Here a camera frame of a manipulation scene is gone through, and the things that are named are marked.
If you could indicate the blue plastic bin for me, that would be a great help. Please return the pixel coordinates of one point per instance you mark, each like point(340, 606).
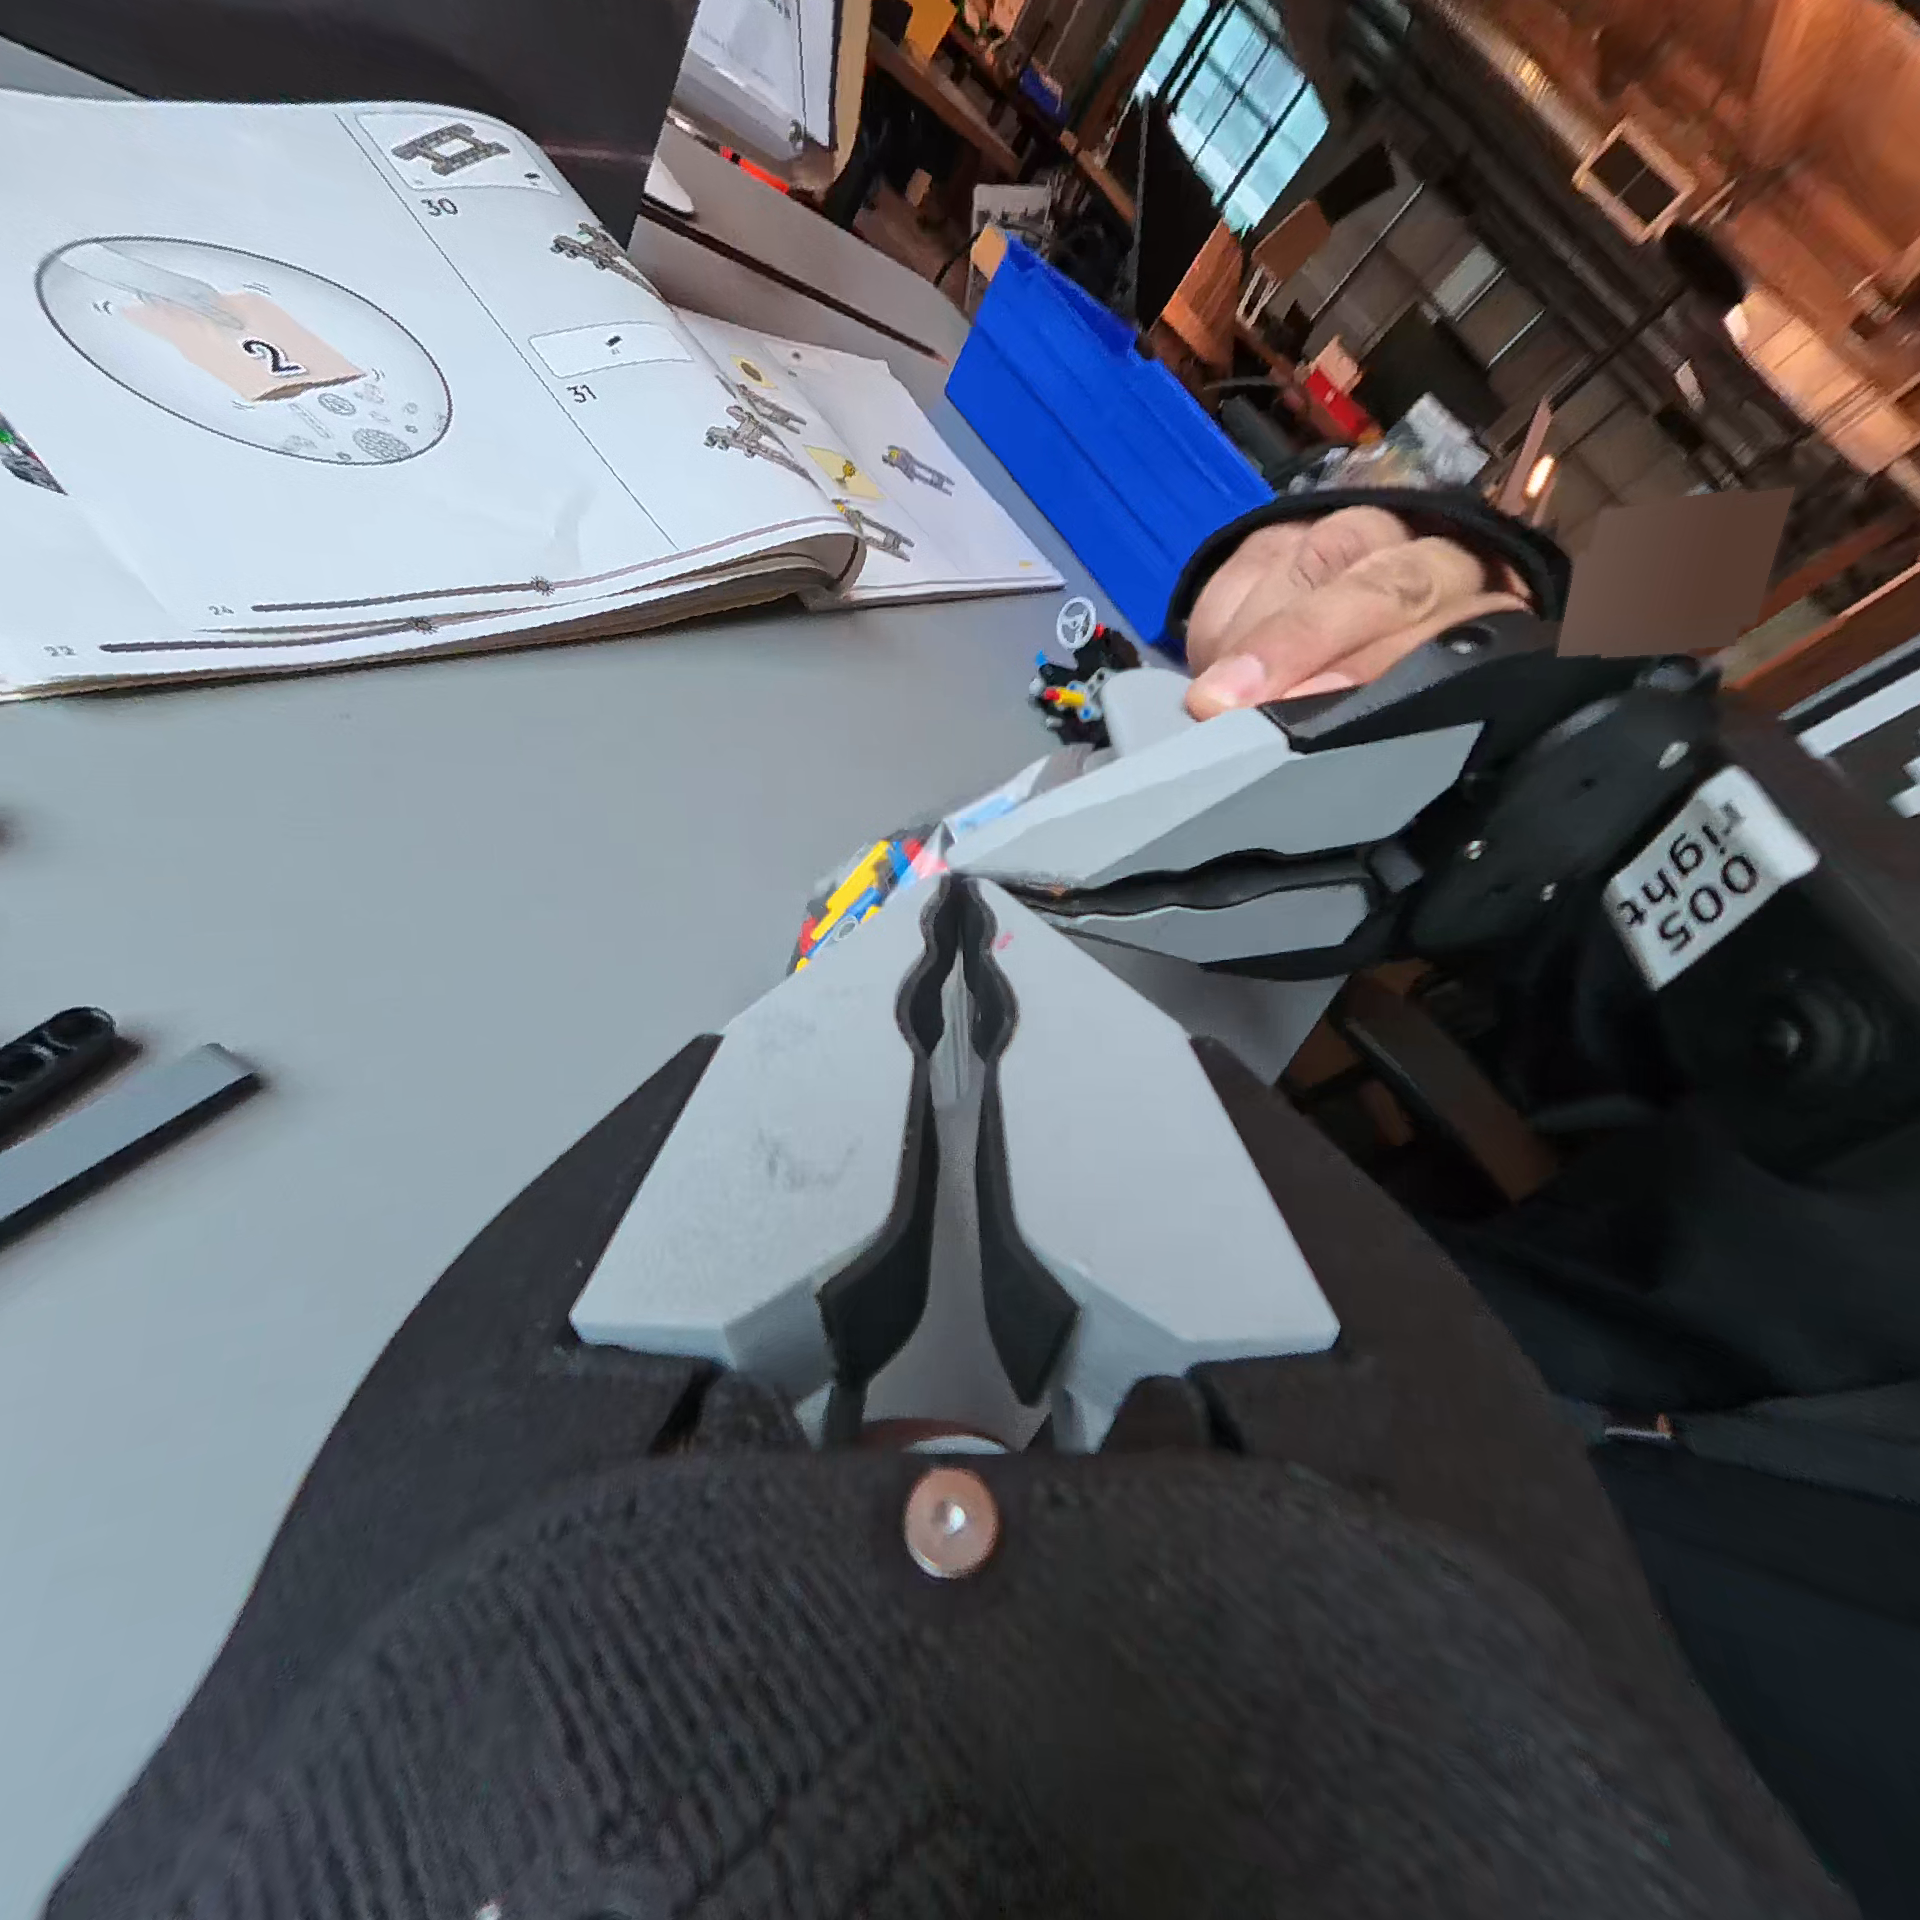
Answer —
point(1080, 404)

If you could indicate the colourful brick model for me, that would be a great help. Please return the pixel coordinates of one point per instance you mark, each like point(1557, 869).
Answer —
point(863, 900)

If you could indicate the window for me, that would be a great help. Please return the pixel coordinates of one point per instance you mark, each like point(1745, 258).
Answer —
point(1244, 90)

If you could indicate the black lego beam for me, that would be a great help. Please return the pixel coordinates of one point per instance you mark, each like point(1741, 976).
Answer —
point(52, 1058)

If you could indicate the person's right hand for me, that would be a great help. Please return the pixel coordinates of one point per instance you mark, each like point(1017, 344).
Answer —
point(1349, 598)

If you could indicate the person's torso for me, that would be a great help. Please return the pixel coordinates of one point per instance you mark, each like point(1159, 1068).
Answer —
point(1724, 1320)

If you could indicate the small black wheel assembly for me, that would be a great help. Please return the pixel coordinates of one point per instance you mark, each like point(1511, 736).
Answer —
point(1073, 691)

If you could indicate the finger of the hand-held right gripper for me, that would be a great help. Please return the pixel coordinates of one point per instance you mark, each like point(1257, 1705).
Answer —
point(1244, 938)
point(1201, 795)

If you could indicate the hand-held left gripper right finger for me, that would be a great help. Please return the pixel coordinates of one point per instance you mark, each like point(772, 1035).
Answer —
point(1170, 1201)

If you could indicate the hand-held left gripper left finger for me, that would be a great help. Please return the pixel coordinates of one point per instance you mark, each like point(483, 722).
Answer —
point(749, 1184)

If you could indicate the white instruction booklet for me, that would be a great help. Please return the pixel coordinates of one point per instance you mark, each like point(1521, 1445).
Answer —
point(451, 494)

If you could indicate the long dark grey lego plate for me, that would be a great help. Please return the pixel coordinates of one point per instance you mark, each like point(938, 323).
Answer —
point(136, 1124)

